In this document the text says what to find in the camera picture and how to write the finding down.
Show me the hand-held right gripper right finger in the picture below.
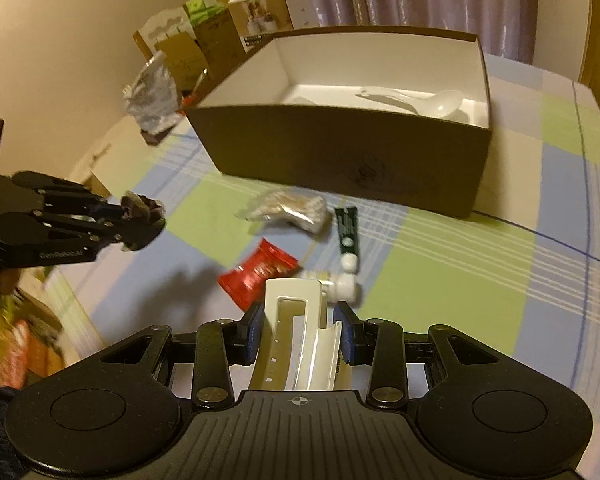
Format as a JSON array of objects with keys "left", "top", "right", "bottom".
[{"left": 332, "top": 304, "right": 501, "bottom": 407}]

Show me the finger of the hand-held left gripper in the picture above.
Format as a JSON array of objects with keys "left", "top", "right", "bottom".
[
  {"left": 35, "top": 187, "right": 132, "bottom": 218},
  {"left": 34, "top": 214, "right": 167, "bottom": 253}
]

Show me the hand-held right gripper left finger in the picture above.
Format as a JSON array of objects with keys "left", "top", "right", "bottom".
[{"left": 100, "top": 304, "right": 266, "bottom": 408}]

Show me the dark candy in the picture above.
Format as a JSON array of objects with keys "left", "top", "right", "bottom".
[{"left": 120, "top": 190, "right": 165, "bottom": 226}]

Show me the white tube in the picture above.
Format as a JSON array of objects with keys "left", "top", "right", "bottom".
[{"left": 250, "top": 277, "right": 343, "bottom": 392}]

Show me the small white bottle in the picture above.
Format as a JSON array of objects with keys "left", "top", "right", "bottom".
[{"left": 300, "top": 270, "right": 361, "bottom": 306}]

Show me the red snack packet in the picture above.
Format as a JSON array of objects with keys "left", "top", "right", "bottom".
[{"left": 217, "top": 237, "right": 300, "bottom": 313}]

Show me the dark green tube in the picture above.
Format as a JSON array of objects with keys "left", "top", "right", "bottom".
[{"left": 334, "top": 206, "right": 362, "bottom": 272}]

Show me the cotton swab bag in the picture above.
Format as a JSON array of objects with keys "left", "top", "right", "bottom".
[{"left": 236, "top": 190, "right": 331, "bottom": 235}]

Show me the brown cardboard box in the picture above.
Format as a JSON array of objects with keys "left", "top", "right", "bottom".
[{"left": 185, "top": 25, "right": 493, "bottom": 221}]

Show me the white plastic spoon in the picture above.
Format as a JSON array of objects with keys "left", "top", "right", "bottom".
[{"left": 355, "top": 86, "right": 465, "bottom": 120}]

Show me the person's left hand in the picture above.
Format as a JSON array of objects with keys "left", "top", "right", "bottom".
[{"left": 0, "top": 252, "right": 26, "bottom": 296}]

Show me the open cardboard box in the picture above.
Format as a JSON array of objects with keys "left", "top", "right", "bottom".
[{"left": 82, "top": 172, "right": 113, "bottom": 200}]

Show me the colourful plastic bag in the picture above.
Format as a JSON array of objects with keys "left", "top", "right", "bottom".
[{"left": 0, "top": 290, "right": 66, "bottom": 391}]

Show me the crumpled plastic bag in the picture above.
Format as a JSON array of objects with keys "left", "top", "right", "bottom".
[{"left": 122, "top": 52, "right": 181, "bottom": 133}]

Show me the checked tablecloth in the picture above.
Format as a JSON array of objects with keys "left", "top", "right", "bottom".
[{"left": 40, "top": 52, "right": 600, "bottom": 476}]

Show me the small tan cardboard carton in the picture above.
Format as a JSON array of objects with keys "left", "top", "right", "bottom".
[{"left": 155, "top": 35, "right": 211, "bottom": 93}]

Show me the white carved chair back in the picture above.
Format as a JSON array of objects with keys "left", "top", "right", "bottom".
[{"left": 132, "top": 10, "right": 193, "bottom": 58}]

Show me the large brown cardboard carton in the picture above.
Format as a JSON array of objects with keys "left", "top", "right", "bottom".
[{"left": 195, "top": 10, "right": 246, "bottom": 86}]

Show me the green tissue pack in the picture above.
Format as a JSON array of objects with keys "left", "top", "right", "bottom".
[{"left": 182, "top": 0, "right": 228, "bottom": 28}]

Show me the white product box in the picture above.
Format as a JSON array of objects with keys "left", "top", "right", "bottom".
[{"left": 227, "top": 0, "right": 311, "bottom": 53}]

